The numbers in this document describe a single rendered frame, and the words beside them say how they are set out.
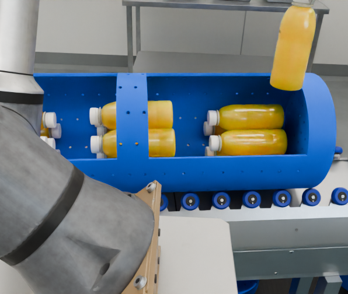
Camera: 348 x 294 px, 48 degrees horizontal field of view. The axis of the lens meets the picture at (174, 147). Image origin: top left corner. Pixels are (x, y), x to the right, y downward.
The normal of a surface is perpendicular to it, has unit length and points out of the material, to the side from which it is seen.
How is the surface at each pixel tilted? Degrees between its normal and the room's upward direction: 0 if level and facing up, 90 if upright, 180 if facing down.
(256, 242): 70
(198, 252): 0
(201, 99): 100
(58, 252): 60
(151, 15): 90
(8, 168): 55
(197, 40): 90
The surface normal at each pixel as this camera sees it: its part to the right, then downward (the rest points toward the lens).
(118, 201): 0.51, -0.76
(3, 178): 0.54, -0.05
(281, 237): 0.09, 0.22
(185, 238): 0.04, -0.85
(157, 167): 0.09, 0.52
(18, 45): 0.81, 0.19
